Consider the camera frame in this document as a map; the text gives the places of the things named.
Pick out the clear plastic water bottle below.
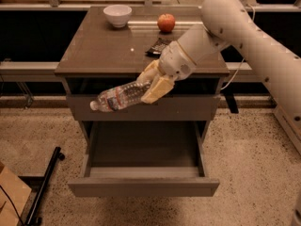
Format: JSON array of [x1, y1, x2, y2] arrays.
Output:
[[90, 81, 151, 112]]

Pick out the white cable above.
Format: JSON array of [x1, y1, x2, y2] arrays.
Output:
[[220, 3, 257, 91]]

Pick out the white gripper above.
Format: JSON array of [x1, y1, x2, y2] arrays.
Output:
[[136, 41, 196, 104]]

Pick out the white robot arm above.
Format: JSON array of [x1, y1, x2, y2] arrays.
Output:
[[137, 0, 301, 226]]

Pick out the cardboard box left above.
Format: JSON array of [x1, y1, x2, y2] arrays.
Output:
[[0, 163, 31, 226]]

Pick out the white ceramic bowl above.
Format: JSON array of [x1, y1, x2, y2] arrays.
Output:
[[103, 5, 132, 28]]

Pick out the black snack bar packet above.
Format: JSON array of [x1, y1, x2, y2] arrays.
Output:
[[147, 38, 171, 56]]

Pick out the brown drawer cabinet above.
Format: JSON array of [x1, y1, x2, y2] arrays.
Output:
[[54, 5, 230, 162]]

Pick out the grey top drawer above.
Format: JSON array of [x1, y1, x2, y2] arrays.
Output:
[[67, 78, 220, 121]]

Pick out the black metal stand bar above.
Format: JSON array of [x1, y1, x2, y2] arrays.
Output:
[[25, 147, 65, 226]]

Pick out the grey open middle drawer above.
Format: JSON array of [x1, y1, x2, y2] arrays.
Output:
[[69, 121, 219, 197]]

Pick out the red apple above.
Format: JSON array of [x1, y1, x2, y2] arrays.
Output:
[[157, 13, 175, 33]]

